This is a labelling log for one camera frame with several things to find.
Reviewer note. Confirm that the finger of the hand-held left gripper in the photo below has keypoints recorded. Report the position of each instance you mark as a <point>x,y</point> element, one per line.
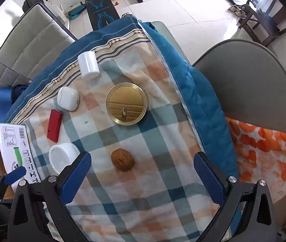
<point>15,176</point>

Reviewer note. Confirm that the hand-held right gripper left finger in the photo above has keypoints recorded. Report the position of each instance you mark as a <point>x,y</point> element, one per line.
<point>75,179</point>

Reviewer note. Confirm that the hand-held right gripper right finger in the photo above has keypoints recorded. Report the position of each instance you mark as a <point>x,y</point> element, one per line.
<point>208,181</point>

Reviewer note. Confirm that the white round jar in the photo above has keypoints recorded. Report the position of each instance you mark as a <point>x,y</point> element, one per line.
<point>61,156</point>

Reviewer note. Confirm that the cardboard box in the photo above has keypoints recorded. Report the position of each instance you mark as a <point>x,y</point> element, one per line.
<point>9,136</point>

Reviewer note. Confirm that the brown walnut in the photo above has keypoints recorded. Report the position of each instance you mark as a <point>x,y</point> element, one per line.
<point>122,160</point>

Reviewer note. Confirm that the small red box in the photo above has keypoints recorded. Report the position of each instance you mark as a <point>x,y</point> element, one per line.
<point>54,126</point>

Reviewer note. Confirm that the white earbud case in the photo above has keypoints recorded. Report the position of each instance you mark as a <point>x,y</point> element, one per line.
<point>68,98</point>

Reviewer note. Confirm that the gold round tin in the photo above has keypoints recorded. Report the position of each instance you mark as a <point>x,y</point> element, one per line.
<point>126,100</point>

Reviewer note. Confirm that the white cylindrical bottle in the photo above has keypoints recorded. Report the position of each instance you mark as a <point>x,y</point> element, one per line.
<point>88,64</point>

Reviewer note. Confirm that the plaid blanket with blue border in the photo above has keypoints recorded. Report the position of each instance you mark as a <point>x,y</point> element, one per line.
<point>133,194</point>

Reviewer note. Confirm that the orange and white cushion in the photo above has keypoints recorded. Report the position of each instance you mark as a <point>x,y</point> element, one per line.
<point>266,153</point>

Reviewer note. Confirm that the dark blue cloth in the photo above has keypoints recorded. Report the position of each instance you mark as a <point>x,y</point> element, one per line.
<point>19,92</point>

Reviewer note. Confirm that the grey folding chair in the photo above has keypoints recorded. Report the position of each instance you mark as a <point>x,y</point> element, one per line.
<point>246,85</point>

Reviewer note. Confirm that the grey padded chair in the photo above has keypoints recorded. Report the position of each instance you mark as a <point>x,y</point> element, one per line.
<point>27,50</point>

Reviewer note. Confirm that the teal bag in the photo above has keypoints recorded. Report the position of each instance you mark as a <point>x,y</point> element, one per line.
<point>77,12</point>

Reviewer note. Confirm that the dark wooden chair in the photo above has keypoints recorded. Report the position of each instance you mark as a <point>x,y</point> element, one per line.
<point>264,22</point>

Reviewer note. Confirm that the white sneaker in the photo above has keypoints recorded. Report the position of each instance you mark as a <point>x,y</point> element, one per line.
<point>233,7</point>
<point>241,12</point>

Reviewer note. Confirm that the small metal dumbbell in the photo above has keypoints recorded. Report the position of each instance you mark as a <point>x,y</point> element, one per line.
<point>127,14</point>

